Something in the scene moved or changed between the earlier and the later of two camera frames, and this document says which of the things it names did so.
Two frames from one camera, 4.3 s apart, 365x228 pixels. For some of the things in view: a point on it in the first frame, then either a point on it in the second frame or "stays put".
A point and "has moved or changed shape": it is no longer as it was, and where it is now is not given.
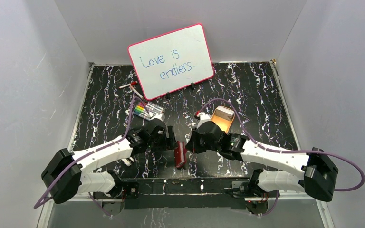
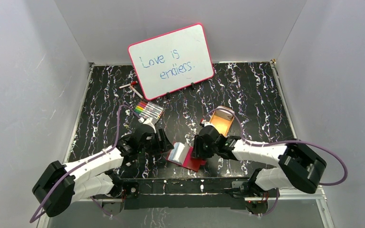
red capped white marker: x=132 y=83 stays put
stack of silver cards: x=225 y=112 stays put
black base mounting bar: x=139 y=194 stays put
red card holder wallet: x=180 y=154 has moved or changed shape
